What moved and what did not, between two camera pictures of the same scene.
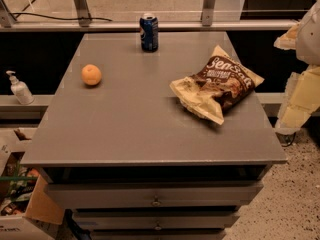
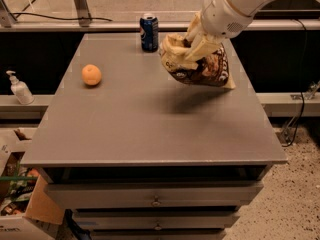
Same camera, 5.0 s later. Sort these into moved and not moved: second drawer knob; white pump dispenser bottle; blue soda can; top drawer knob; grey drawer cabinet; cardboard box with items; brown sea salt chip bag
Moved: brown sea salt chip bag
Not moved: cardboard box with items; second drawer knob; top drawer knob; grey drawer cabinet; white pump dispenser bottle; blue soda can
